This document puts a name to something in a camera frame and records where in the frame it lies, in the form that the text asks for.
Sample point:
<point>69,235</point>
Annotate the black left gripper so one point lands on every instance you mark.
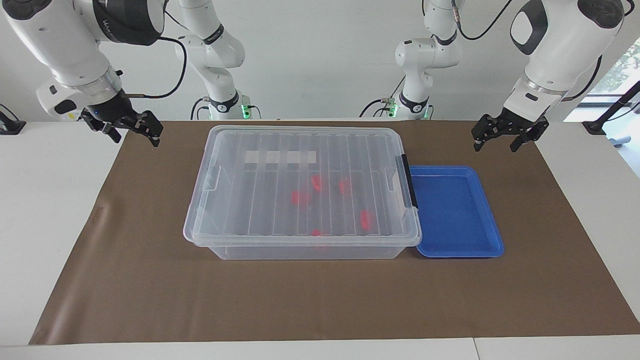
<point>517,122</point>

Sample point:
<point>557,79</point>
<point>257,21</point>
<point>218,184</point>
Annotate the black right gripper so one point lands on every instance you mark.
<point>107,111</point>

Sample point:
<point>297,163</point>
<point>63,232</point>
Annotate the clear ribbed box lid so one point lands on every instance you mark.
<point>260,200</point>

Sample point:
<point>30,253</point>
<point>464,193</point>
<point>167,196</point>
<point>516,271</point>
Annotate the red block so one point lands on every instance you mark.
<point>316,232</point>
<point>344,186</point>
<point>316,182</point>
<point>300,198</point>
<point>365,219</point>

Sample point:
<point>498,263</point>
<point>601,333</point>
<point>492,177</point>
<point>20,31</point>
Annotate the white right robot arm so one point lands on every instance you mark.
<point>65,45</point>

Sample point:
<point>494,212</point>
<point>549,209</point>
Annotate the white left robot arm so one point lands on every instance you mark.
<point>560,45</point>

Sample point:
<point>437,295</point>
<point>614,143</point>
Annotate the blue plastic tray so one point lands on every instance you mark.
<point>455,215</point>

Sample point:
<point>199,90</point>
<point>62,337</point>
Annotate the black box latch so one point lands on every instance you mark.
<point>409,182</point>

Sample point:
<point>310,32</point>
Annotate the clear plastic storage box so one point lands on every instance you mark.
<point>310,252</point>

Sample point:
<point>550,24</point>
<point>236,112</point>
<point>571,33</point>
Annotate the black angled stand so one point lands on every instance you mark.
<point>595,127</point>

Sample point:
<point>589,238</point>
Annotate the black table clamp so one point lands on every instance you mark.
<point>10,126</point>

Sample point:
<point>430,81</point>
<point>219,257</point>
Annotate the brown table mat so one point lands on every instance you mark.
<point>150,280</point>

